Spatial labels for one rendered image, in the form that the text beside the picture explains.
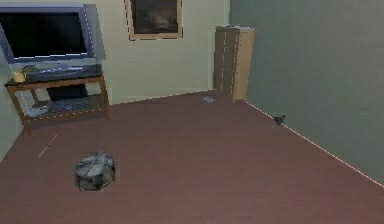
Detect brown wooden television stand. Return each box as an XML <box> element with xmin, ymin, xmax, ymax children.
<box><xmin>4</xmin><ymin>63</ymin><xmax>112</xmax><ymax>136</ymax></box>

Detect tall brown wooden cabinet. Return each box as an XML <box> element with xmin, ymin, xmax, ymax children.
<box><xmin>213</xmin><ymin>25</ymin><xmax>257</xmax><ymax>103</ymax></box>

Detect thin pale stick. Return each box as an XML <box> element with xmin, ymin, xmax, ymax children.
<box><xmin>37</xmin><ymin>134</ymin><xmax>58</xmax><ymax>159</ymax></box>

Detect small black doorstop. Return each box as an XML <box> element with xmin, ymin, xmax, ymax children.
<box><xmin>273</xmin><ymin>114</ymin><xmax>287</xmax><ymax>127</ymax></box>

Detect dark framed wall picture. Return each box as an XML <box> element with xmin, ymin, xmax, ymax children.
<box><xmin>124</xmin><ymin>0</ymin><xmax>184</xmax><ymax>42</ymax></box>

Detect grey flat television set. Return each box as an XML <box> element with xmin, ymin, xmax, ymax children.
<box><xmin>0</xmin><ymin>3</ymin><xmax>107</xmax><ymax>66</ymax></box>

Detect round grey drum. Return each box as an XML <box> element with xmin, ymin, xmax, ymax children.
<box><xmin>73</xmin><ymin>148</ymin><xmax>117</xmax><ymax>192</ymax></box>

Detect yellow mug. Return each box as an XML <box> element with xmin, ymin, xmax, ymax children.
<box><xmin>11</xmin><ymin>70</ymin><xmax>28</xmax><ymax>84</ymax></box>

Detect black box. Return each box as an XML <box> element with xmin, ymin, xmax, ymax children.
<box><xmin>46</xmin><ymin>83</ymin><xmax>90</xmax><ymax>102</ymax></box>

